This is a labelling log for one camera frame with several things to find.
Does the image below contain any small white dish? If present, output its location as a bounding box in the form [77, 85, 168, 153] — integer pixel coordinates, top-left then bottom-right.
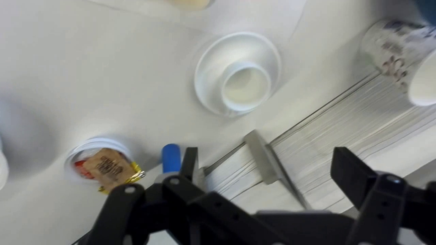
[63, 135, 134, 186]

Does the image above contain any white napkin stack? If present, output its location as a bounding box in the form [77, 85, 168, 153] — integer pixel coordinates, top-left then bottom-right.
[199, 73, 436, 245]

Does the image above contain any brown sugar packet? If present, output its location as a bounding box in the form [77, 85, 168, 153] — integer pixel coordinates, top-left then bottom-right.
[82, 148, 137, 192]

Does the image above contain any blue cylinder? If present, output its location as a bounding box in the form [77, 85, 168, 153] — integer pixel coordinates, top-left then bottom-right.
[161, 143, 183, 176]

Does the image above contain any yellow packet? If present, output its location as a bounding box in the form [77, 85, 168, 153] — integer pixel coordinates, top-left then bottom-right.
[97, 162, 148, 195]

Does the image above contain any printed paper cup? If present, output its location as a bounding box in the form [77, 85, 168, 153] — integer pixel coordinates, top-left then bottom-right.
[360, 18, 436, 108]

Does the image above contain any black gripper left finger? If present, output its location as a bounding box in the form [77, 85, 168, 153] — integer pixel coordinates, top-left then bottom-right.
[82, 146, 284, 245]

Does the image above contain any red packet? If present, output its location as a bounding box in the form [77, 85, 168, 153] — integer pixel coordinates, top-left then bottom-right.
[73, 158, 90, 182]

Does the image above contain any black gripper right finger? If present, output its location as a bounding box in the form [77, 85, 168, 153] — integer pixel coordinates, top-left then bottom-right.
[330, 146, 436, 245]

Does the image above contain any white teacup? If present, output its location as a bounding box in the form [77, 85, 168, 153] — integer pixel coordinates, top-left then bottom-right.
[220, 60, 274, 115]

